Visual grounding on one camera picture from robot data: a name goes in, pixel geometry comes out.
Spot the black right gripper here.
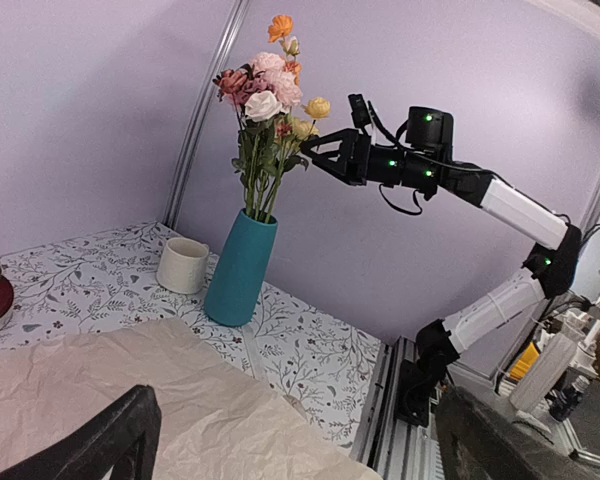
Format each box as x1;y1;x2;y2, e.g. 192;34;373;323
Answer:
300;105;493;206

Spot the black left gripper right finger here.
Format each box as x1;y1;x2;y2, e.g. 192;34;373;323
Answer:
435;387;575;479

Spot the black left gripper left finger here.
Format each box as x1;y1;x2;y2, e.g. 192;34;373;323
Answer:
0;385;161;480

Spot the yellow rose stem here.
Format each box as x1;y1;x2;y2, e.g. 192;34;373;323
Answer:
260;97;331;223

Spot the cream wrapping paper sheet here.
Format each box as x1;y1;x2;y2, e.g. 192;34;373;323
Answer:
0;319;384;480

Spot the white and mauve rose stem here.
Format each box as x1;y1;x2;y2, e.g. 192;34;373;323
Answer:
213;64;282;224

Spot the orange poppy stem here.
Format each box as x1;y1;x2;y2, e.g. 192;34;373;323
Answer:
267;14;304;91

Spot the teal vase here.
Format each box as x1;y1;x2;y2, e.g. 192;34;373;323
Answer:
204;210;278;327

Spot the cream mug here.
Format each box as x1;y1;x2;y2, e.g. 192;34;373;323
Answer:
156;237;210;295

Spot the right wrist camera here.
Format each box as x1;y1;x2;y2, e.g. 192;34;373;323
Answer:
348;94;379;137

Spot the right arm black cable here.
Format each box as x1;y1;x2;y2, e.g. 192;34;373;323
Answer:
378;182;426;217

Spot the aluminium table front rail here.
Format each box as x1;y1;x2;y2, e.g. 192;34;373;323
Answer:
350;337;445;480

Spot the right aluminium frame post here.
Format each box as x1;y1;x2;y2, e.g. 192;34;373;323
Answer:
161;0;252;229

